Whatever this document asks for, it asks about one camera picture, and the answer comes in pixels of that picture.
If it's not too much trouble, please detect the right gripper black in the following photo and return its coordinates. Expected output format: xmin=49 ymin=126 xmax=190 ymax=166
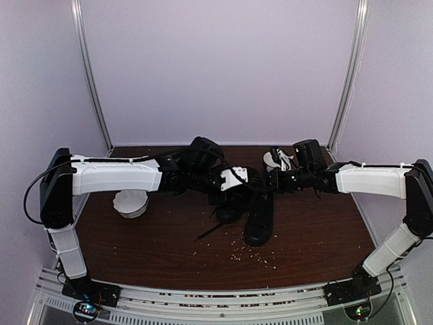
xmin=257 ymin=167 xmax=313 ymax=194

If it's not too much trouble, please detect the black canvas shoe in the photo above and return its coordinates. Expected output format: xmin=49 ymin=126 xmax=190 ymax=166
xmin=244 ymin=167 xmax=274 ymax=246
xmin=194 ymin=190 xmax=256 ymax=242

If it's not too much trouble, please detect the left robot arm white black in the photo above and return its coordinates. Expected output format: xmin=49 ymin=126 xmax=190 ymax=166
xmin=28 ymin=137 xmax=250 ymax=301

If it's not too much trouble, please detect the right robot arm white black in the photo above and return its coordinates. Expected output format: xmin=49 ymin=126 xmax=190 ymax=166
xmin=263 ymin=139 xmax=432 ymax=299

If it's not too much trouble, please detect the black white round bowl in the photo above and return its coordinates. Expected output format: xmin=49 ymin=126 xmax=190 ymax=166
xmin=263 ymin=150 xmax=281 ymax=172

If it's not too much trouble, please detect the white scalloped bowl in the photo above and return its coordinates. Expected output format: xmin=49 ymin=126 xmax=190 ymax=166
xmin=112 ymin=190 xmax=149 ymax=219

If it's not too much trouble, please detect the right controller board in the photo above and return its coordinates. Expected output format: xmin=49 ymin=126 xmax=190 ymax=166
xmin=344 ymin=301 xmax=372 ymax=322

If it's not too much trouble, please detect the controller board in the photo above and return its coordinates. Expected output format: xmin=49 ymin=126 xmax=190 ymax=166
xmin=344 ymin=301 xmax=372 ymax=322
xmin=72 ymin=301 xmax=101 ymax=323

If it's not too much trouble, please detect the left controller board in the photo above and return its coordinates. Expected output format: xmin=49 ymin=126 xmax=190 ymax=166
xmin=72 ymin=301 xmax=101 ymax=323

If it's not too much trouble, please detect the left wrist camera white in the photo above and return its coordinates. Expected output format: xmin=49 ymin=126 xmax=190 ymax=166
xmin=220 ymin=167 xmax=248 ymax=192

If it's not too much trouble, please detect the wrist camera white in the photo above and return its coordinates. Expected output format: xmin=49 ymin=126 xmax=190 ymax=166
xmin=220 ymin=167 xmax=248 ymax=192
xmin=269 ymin=146 xmax=293 ymax=171

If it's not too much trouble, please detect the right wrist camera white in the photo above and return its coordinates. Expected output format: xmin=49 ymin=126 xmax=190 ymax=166
xmin=269 ymin=146 xmax=293 ymax=171

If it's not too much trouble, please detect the front aluminium rail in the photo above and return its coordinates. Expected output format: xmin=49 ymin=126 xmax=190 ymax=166
xmin=30 ymin=267 xmax=417 ymax=325

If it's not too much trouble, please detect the right aluminium frame post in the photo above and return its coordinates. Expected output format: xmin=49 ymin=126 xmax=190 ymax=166
xmin=327 ymin=0 xmax=370 ymax=156

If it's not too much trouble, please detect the aluminium frame post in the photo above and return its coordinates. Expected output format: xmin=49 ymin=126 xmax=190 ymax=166
xmin=327 ymin=0 xmax=370 ymax=156
xmin=70 ymin=0 xmax=114 ymax=154

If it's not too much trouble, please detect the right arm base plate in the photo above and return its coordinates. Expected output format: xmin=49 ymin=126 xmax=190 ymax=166
xmin=323 ymin=279 xmax=382 ymax=306

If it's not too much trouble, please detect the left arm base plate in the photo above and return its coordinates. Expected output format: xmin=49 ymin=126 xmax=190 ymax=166
xmin=62 ymin=278 xmax=121 ymax=307

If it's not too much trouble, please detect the left aluminium frame post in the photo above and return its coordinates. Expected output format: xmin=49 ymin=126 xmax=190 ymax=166
xmin=70 ymin=0 xmax=114 ymax=154

